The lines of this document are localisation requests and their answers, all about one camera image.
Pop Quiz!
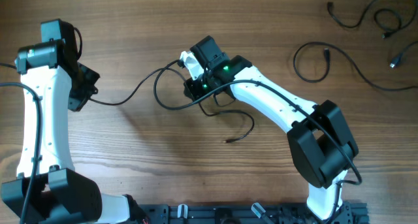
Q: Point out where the black usb cable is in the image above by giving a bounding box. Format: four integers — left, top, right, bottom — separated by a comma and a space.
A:
293, 40, 418, 91
88, 66, 255, 144
327, 0, 418, 39

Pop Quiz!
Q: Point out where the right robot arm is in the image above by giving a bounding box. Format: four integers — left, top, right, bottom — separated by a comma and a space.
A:
180, 36, 359, 223

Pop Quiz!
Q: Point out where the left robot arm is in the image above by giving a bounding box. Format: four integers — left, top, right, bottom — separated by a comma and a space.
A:
1, 19, 131, 223

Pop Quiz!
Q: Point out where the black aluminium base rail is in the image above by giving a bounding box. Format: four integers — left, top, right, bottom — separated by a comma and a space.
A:
141, 203, 322, 224

